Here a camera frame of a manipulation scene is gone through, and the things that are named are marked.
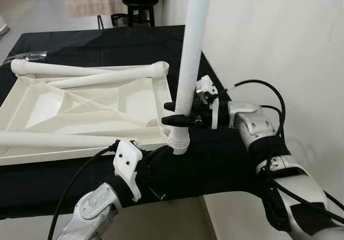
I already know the black stool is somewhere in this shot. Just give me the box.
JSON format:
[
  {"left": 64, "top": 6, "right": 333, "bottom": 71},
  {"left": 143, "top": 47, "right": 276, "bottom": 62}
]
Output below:
[{"left": 110, "top": 0, "right": 160, "bottom": 28}]

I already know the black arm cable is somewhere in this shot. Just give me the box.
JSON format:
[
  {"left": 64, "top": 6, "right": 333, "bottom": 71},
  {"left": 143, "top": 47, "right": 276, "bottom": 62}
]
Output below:
[
  {"left": 226, "top": 79, "right": 344, "bottom": 224},
  {"left": 47, "top": 141, "right": 120, "bottom": 240}
]

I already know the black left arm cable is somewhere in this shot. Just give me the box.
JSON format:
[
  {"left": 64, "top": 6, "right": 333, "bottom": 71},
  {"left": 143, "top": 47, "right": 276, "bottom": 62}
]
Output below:
[{"left": 47, "top": 141, "right": 120, "bottom": 240}]

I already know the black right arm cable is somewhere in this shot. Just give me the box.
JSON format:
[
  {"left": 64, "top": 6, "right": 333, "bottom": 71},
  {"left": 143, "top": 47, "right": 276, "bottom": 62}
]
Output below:
[{"left": 226, "top": 79, "right": 344, "bottom": 224}]

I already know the black tablecloth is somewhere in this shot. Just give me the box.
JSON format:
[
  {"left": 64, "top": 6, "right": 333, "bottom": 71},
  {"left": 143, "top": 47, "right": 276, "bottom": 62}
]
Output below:
[{"left": 0, "top": 25, "right": 253, "bottom": 219}]

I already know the beige cloth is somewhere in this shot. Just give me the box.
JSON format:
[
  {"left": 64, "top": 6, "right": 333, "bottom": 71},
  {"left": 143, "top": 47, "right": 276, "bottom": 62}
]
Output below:
[{"left": 59, "top": 0, "right": 127, "bottom": 18}]

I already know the white plastic children table top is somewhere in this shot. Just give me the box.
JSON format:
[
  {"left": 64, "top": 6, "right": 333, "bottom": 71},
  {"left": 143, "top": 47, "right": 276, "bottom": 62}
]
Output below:
[{"left": 0, "top": 63, "right": 190, "bottom": 167}]

